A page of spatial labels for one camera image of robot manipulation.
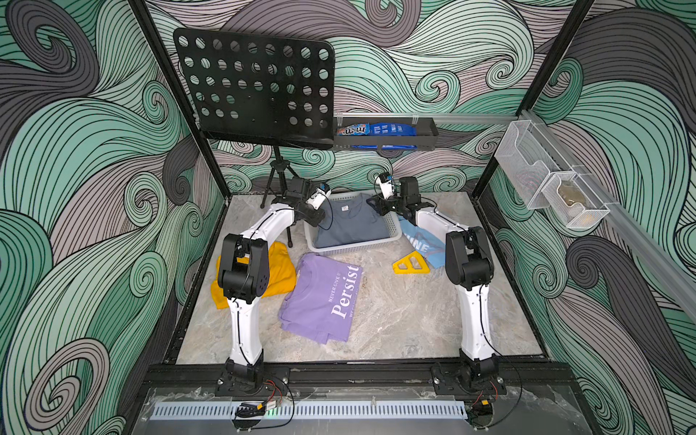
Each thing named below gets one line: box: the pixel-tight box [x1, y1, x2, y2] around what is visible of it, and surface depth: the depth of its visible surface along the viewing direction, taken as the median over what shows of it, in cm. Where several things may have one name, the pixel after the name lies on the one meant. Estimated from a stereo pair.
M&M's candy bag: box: [336, 122, 371, 136], surface depth 94 cm
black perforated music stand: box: [174, 28, 337, 248], surface depth 68 cm
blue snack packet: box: [368, 122, 418, 137], surface depth 94 cm
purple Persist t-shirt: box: [279, 252, 363, 345], surface depth 89 cm
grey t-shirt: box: [313, 193, 391, 249], surface depth 103 cm
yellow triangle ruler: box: [393, 250, 431, 274], surface depth 99 cm
